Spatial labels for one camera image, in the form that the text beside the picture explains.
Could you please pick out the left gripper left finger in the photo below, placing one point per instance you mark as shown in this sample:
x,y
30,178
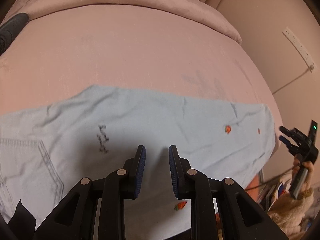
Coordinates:
x,y
96,202

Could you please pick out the light blue strawberry pants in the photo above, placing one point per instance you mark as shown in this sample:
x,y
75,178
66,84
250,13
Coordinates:
x,y
46,151

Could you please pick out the dark rolled clothing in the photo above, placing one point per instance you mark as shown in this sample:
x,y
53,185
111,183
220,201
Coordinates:
x,y
10,30

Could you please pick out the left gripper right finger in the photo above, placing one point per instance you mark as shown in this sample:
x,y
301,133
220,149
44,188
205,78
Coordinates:
x,y
219,207

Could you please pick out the right hand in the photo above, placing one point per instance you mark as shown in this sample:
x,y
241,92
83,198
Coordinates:
x,y
309,166

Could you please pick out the beige fleece sleeve forearm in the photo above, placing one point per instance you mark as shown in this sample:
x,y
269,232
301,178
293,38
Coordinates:
x,y
288,212

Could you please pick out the white wall power strip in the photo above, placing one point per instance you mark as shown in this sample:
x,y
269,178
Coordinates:
x,y
303,52

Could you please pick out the pink bed sheet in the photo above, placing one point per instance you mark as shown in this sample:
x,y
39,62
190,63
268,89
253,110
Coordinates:
x,y
57,56

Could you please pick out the pink duvet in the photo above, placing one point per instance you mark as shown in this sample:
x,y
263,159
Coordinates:
x,y
130,2

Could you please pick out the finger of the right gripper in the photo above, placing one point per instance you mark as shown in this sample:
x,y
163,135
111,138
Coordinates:
x,y
287,131
287,143

